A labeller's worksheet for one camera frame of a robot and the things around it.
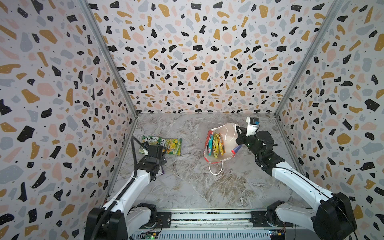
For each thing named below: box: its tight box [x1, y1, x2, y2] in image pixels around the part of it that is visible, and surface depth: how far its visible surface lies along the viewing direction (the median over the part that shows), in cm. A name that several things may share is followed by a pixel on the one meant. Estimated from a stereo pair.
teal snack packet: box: [208, 134, 214, 156], surface depth 90 cm
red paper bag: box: [203, 122, 242, 176], surface depth 89 cm
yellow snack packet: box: [212, 132, 219, 159], surface depth 89 cm
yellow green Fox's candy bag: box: [164, 138, 183, 157], surface depth 101 cm
